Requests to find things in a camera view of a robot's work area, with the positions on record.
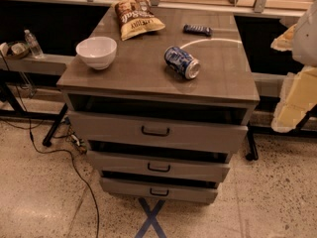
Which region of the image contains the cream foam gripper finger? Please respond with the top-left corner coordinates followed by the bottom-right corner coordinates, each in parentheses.
top-left (270, 25), bottom-right (296, 52)
top-left (271, 65), bottom-right (317, 133)

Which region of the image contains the dark blue snack bar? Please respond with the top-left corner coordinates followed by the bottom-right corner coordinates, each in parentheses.
top-left (183, 24), bottom-right (212, 37)

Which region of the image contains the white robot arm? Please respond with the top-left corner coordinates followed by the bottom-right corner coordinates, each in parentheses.
top-left (270, 1), bottom-right (317, 133)

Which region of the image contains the blue soda can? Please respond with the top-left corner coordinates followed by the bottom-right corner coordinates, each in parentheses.
top-left (164, 47), bottom-right (200, 79)

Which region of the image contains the grey drawer cabinet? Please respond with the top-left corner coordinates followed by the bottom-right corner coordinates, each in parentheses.
top-left (57, 8), bottom-right (259, 189)

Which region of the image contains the brown chip bag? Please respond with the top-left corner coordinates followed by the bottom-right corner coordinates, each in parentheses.
top-left (112, 0), bottom-right (165, 41)

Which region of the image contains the white bowl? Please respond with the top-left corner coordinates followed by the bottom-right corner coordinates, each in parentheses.
top-left (75, 37), bottom-right (117, 69)

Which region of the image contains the bottom grey drawer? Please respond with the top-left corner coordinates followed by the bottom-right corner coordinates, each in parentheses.
top-left (100, 178), bottom-right (218, 204)

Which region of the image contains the grey drawer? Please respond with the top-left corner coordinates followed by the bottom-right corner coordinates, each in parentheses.
top-left (87, 151), bottom-right (230, 182)
top-left (100, 178), bottom-right (218, 204)
top-left (68, 111), bottom-right (247, 153)

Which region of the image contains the top grey drawer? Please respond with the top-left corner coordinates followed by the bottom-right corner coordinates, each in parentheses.
top-left (68, 111), bottom-right (247, 153)

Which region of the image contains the middle grey drawer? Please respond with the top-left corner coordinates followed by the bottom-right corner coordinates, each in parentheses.
top-left (87, 151), bottom-right (230, 182)

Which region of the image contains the grey side bench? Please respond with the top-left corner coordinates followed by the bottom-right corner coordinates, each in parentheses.
top-left (0, 54), bottom-right (73, 75)

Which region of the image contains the clear water bottle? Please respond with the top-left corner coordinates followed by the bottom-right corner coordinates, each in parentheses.
top-left (24, 30), bottom-right (44, 59)

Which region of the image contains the small round tray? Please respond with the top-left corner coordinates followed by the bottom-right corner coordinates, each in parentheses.
top-left (0, 42), bottom-right (29, 60)

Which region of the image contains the black floor cable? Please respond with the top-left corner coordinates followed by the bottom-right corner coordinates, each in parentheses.
top-left (0, 52), bottom-right (101, 238)

